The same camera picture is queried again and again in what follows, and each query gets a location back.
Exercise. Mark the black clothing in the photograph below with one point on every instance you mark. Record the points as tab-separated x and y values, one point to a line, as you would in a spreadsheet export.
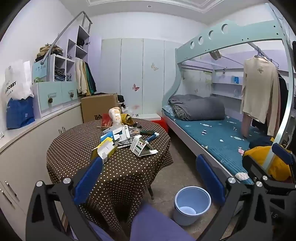
121	99

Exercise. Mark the wide mint drawer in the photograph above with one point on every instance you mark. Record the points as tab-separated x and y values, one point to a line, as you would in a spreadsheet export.
49	96

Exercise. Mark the brown polka-dot tablecloth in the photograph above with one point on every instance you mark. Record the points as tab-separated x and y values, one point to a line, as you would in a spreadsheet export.
120	176

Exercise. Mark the grey metal handrail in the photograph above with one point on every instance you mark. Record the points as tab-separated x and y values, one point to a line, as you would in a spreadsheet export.
62	32

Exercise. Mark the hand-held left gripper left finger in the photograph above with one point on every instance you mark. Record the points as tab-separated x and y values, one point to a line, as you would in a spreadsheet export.
89	178

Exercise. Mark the white wardrobe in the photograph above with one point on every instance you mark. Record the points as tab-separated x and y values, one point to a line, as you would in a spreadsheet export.
134	60

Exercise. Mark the small blue box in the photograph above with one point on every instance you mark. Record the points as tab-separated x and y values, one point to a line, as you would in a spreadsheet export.
235	80

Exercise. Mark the white shopping bag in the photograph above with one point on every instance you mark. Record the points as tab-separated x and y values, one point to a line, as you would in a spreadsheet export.
17	81

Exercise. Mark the cream butterfly sticker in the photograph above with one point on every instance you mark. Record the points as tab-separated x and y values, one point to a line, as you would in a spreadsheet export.
154	66

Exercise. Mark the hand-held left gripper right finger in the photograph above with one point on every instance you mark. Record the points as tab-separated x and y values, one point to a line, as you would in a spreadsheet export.
210	178

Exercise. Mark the mint bunk bed frame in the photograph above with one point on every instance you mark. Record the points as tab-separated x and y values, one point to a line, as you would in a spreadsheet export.
185	47

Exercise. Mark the red snack wrapper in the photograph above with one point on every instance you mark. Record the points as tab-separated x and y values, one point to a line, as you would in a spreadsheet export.
106	121

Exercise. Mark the green hanging jacket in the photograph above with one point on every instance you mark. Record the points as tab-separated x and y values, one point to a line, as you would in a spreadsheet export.
87	78

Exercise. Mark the narrow mint drawer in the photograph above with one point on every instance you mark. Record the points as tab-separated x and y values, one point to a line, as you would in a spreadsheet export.
69	91

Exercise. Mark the white low cabinet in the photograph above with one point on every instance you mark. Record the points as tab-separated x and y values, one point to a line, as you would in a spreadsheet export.
27	148

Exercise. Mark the white and orange plastic bag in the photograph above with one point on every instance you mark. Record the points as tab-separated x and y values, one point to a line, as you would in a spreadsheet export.
115	115

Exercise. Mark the navy cloth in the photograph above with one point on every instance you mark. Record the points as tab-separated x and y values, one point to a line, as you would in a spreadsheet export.
261	141

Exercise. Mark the red cooler with white lid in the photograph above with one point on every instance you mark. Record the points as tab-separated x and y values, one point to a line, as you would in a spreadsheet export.
159	121

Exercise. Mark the cream hanging sweater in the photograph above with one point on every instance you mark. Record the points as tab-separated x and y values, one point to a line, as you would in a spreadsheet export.
259	92

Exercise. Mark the green tube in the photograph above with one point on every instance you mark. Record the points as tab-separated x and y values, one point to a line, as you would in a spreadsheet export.
146	132

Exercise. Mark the pile of olive clothes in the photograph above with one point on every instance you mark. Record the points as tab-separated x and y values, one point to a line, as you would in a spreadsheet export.
49	52

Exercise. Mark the yellow and white open carton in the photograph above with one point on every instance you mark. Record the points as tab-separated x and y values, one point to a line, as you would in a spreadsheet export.
105	149

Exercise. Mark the black table leg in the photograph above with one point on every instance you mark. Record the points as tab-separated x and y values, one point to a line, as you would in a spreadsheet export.
151	193

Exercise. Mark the black snack wrapper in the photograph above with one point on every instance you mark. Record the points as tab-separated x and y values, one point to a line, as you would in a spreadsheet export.
136	127

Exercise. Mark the person's purple pants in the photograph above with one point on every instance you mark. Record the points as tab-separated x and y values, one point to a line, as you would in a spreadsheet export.
150	227

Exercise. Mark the blue tube box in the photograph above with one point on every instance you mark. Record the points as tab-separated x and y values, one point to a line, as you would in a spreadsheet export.
151	138

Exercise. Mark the metal clothes rail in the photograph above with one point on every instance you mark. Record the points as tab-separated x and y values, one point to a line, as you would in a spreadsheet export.
261	52

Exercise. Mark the white bed shelf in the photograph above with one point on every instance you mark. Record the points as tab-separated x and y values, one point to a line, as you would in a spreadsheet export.
226	89

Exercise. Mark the white stepped shelf unit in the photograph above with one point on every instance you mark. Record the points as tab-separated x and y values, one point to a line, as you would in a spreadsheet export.
71	44

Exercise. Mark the blue bag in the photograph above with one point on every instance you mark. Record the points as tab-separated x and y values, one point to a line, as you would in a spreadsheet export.
19	113

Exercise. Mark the blue checked cloth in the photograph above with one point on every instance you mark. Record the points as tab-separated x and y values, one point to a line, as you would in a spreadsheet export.
168	110

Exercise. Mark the beige hanging object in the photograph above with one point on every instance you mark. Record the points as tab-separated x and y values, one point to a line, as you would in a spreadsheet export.
215	55

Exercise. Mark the brown cardboard box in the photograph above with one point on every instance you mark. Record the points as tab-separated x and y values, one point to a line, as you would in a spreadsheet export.
97	106

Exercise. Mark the blue and white carton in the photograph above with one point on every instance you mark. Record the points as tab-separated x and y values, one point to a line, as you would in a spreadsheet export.
115	134

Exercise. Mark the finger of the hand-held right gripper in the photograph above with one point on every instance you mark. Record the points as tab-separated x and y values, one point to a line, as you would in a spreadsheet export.
249	164
282	153

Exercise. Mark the cream hanging jacket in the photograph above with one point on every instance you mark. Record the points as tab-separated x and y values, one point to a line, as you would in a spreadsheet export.
79	76

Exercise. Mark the pink butterfly sticker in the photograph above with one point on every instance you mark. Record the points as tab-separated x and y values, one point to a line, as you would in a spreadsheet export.
136	87

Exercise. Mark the blue plastic bin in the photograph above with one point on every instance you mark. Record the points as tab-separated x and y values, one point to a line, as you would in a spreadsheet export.
182	217

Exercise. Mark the folded grey clothes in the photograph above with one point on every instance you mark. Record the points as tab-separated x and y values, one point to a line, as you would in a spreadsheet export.
61	75

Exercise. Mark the green and white carton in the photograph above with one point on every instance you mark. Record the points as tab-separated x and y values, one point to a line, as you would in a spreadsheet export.
140	146

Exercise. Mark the yellow cloth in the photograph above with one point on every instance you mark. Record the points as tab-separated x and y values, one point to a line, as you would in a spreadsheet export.
279	169

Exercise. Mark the grey blanket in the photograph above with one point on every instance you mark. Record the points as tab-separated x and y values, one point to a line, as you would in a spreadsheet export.
201	107

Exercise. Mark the dark hanging jacket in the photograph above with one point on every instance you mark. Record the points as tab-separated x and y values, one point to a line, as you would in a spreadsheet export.
93	81

